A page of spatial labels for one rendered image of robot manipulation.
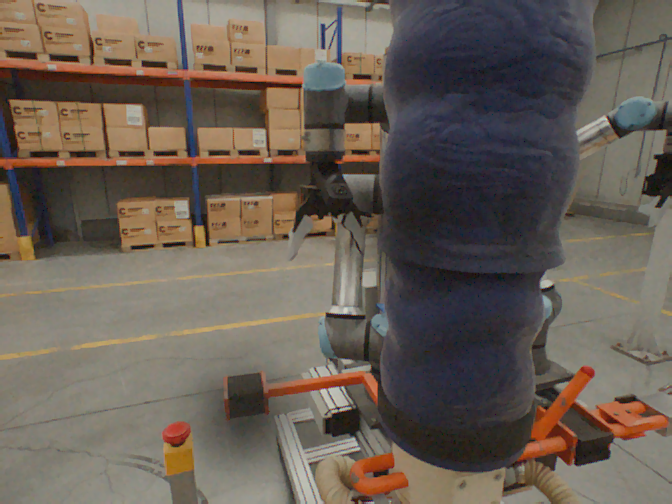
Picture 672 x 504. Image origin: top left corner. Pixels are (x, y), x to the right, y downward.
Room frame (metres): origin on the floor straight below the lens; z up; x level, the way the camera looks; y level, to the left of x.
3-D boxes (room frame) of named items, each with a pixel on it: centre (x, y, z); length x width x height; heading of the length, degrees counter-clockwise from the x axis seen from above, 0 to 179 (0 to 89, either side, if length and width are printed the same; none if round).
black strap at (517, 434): (0.52, -0.18, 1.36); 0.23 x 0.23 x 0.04
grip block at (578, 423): (0.58, -0.42, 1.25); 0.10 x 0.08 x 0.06; 15
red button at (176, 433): (0.84, 0.40, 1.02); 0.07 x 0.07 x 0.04
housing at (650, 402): (0.64, -0.63, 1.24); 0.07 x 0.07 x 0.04; 15
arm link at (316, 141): (0.76, 0.02, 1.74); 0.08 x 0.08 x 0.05
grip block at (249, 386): (0.69, 0.18, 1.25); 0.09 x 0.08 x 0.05; 15
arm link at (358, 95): (0.86, -0.02, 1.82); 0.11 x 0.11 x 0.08; 79
